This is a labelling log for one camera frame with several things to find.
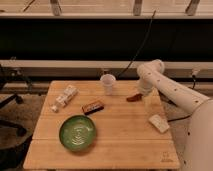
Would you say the green ceramic bowl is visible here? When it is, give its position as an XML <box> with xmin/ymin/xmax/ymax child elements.
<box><xmin>59</xmin><ymin>115</ymin><xmax>97</xmax><ymax>152</ymax></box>

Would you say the brown chocolate bar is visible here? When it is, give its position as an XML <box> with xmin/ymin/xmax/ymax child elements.
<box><xmin>82</xmin><ymin>101</ymin><xmax>104</xmax><ymax>115</ymax></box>

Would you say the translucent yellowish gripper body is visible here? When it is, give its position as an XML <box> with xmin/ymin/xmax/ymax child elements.
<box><xmin>143</xmin><ymin>90</ymin><xmax>161</xmax><ymax>109</ymax></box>

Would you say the brown dried pepper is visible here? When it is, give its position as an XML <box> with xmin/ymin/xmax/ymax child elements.
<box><xmin>126</xmin><ymin>93</ymin><xmax>142</xmax><ymax>102</ymax></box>

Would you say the clear plastic cup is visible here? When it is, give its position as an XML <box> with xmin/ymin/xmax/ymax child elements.
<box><xmin>100</xmin><ymin>74</ymin><xmax>116</xmax><ymax>95</ymax></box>

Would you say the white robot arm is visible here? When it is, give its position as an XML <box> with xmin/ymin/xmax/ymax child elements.
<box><xmin>137</xmin><ymin>59</ymin><xmax>213</xmax><ymax>171</ymax></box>

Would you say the white plastic bottle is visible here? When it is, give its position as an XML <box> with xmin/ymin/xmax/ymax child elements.
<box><xmin>50</xmin><ymin>85</ymin><xmax>78</xmax><ymax>113</ymax></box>

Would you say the black office chair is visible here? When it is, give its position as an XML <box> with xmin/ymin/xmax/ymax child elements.
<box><xmin>0</xmin><ymin>64</ymin><xmax>27</xmax><ymax>137</ymax></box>

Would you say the white rectangular sponge block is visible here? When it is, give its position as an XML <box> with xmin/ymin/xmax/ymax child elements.
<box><xmin>149</xmin><ymin>115</ymin><xmax>170</xmax><ymax>133</ymax></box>

